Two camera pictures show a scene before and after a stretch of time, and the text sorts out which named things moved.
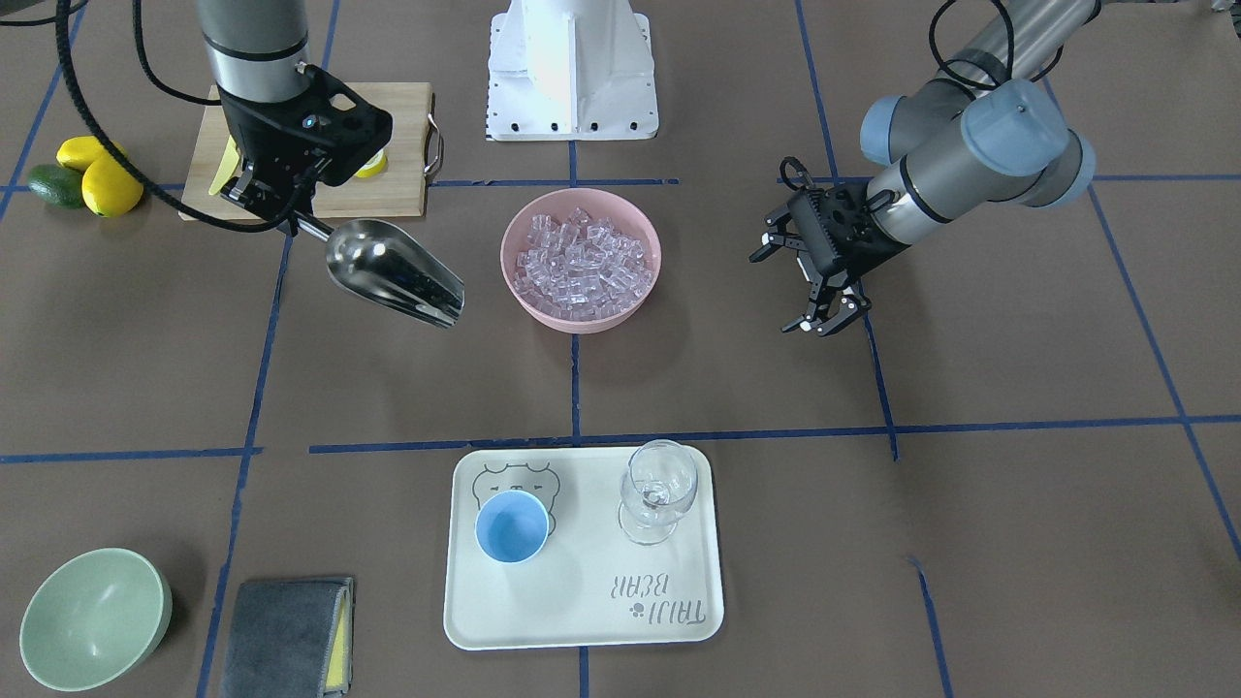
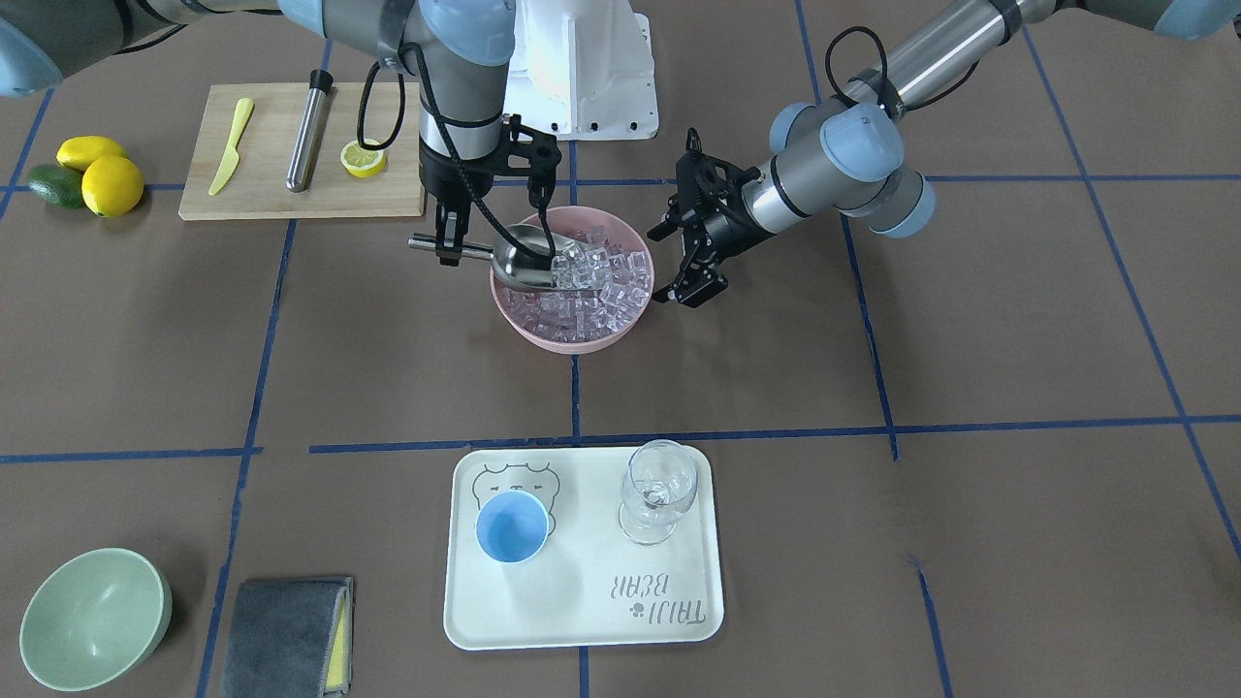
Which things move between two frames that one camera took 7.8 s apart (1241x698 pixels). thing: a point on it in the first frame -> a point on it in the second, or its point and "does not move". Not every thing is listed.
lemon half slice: x=373 y=167 does not move
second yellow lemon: x=78 y=152 does not move
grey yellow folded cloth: x=292 y=639 does not move
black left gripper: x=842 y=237 -> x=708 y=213
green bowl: x=92 y=618 does not move
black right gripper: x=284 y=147 -> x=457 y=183
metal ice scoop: x=386 y=264 -> x=511 y=262
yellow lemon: x=110 y=187 does not move
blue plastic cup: x=512 y=525 does not move
